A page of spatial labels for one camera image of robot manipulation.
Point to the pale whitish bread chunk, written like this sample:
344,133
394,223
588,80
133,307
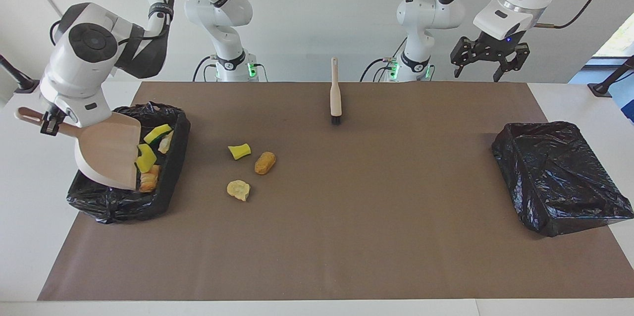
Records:
167,143

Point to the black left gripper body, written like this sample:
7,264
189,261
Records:
500,48

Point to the striped croissant piece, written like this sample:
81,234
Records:
149,180

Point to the beige black-bristle hand brush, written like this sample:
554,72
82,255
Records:
335,93

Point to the yellow green-backed sponge piece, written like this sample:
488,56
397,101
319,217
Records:
157,133

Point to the pale bread piece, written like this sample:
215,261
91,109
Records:
238,190

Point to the brown table mat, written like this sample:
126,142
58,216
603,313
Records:
317,266

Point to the blue object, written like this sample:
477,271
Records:
628,105

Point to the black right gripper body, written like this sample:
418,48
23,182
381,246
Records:
58,114

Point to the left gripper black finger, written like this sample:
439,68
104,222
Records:
465,51
517,56

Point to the bright window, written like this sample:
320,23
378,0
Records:
619,41

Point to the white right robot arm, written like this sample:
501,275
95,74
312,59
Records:
84,73

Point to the curved yellow sponge piece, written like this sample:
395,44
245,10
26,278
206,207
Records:
239,151

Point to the brown oval croquette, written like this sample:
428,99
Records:
265,163

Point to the notched yellow sponge piece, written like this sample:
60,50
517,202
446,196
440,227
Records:
146,160

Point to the pale pink plastic dustpan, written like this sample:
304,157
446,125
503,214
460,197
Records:
106,152

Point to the black clamp stand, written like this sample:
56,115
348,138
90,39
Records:
602,89
20,83

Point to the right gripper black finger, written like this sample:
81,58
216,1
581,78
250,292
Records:
48,127

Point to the black bag lined bin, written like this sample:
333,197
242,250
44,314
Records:
559,177
119,207

